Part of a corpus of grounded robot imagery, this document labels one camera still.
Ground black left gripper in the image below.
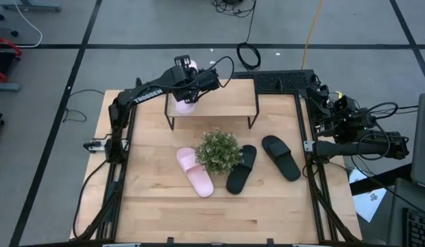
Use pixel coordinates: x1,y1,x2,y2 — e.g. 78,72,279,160
169,65,221,104

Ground black keyboard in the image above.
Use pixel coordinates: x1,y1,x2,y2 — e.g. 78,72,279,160
402,207,425,247

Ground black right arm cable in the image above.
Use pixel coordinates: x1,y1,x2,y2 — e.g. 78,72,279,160
356,102,419,161

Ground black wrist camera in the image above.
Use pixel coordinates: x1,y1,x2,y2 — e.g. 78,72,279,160
332,95,357,114
173,54,192,69

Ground grey furniture base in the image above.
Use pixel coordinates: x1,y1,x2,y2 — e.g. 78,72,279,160
0,0,62,13

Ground black aluminium table frame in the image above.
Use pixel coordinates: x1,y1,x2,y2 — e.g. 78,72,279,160
71,89,363,247

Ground red metal cart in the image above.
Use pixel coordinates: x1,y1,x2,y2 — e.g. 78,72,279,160
0,36,23,92

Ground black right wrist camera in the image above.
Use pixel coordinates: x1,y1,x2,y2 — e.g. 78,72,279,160
332,95,357,114

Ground black slide sandal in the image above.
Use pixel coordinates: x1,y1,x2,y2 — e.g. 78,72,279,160
261,134,302,183
226,144,258,196

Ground black perforated metal panel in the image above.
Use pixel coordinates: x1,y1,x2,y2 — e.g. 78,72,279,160
232,69,317,94

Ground black cable tangle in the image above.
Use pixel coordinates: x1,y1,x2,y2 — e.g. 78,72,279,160
211,0,257,18

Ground grey monitor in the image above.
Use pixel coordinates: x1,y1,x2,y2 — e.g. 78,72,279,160
409,92,425,189

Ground pink slide sandal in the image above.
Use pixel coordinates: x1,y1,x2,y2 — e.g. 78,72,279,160
174,58,199,115
175,147,215,199

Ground white paper sheet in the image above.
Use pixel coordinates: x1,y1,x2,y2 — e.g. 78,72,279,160
348,169,388,223

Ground yellow cable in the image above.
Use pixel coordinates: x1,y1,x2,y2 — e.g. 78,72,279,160
300,0,324,71

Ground wooden shelf black metal legs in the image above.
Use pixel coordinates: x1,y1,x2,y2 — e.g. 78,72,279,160
163,78,260,131

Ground black left base cable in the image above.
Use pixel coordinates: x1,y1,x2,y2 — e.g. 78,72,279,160
72,159,109,239

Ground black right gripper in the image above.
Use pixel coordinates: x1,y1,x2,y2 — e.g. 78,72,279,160
305,84,359,133

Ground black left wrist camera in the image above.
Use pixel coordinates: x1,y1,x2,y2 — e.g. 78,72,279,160
173,54,192,69

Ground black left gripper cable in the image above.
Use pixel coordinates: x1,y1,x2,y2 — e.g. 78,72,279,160
195,56,236,89

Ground thin black floor cable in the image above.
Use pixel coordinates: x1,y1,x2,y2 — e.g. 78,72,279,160
62,89,106,124

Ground white floor cable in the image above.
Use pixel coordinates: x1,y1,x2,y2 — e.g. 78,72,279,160
12,0,44,49

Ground black coiled floor cable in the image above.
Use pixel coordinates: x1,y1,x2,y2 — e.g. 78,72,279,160
236,0,262,71

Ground green potted plant black pot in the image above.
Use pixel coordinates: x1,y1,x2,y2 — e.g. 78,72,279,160
195,130,244,175

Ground silver black clamp bracket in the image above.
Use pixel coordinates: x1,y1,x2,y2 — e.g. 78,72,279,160
83,139,108,154

